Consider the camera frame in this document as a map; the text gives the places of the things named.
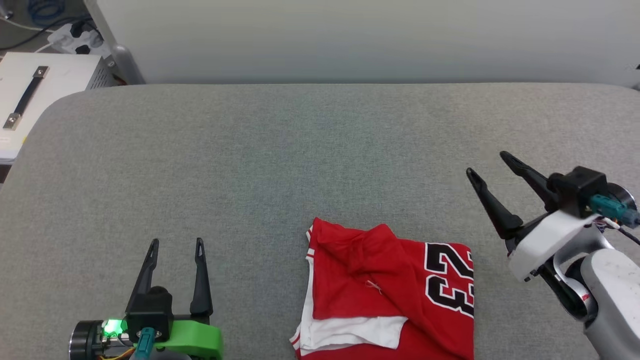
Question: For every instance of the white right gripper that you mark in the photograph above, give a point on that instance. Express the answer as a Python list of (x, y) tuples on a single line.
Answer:
[(545, 242)]

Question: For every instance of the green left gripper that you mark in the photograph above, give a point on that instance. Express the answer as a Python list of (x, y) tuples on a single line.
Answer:
[(192, 337)]

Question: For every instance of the red white basketball jersey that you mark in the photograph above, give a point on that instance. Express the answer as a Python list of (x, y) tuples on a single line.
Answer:
[(390, 280)]

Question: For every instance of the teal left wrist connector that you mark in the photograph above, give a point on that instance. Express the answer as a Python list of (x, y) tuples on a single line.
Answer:
[(144, 345)]

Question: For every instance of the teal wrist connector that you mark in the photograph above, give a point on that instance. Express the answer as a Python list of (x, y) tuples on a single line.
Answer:
[(610, 207), (144, 345)]

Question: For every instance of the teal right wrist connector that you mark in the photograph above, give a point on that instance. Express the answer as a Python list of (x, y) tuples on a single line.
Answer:
[(610, 207)]

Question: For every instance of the white equipment case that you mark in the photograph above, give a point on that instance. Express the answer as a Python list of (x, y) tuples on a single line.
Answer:
[(65, 75)]

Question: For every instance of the white power strip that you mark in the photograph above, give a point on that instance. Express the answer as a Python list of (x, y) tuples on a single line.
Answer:
[(90, 39)]

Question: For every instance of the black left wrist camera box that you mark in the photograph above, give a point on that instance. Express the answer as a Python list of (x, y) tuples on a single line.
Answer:
[(149, 307)]

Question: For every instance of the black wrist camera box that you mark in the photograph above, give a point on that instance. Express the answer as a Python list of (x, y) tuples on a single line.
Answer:
[(149, 307), (577, 190)]

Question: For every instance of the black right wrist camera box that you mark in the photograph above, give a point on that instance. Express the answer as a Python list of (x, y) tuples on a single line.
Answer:
[(577, 190)]

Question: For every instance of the grey metal post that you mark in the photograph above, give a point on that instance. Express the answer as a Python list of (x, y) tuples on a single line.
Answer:
[(117, 55)]

